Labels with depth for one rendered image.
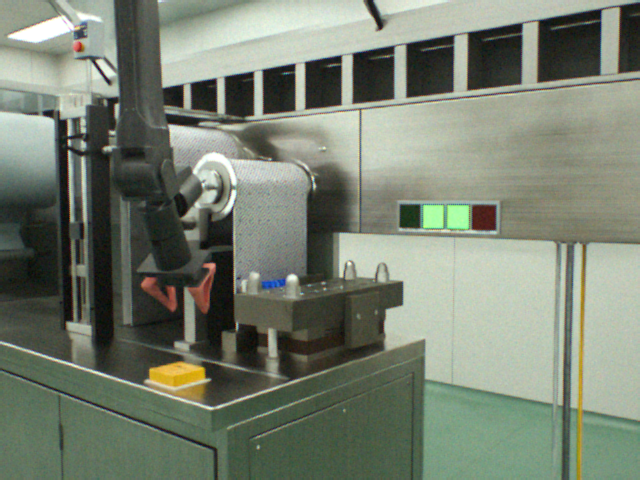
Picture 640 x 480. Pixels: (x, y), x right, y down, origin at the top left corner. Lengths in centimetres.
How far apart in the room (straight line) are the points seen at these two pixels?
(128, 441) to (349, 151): 82
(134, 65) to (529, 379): 335
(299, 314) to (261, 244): 25
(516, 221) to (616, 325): 244
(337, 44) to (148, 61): 78
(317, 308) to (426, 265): 290
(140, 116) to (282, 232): 63
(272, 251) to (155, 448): 51
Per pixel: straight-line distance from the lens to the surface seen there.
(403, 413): 149
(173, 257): 98
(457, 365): 414
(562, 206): 132
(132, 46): 93
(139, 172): 92
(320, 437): 125
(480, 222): 137
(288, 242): 148
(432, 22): 149
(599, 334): 378
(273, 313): 124
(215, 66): 193
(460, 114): 142
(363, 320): 136
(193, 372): 114
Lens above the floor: 122
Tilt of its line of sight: 4 degrees down
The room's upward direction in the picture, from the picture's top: straight up
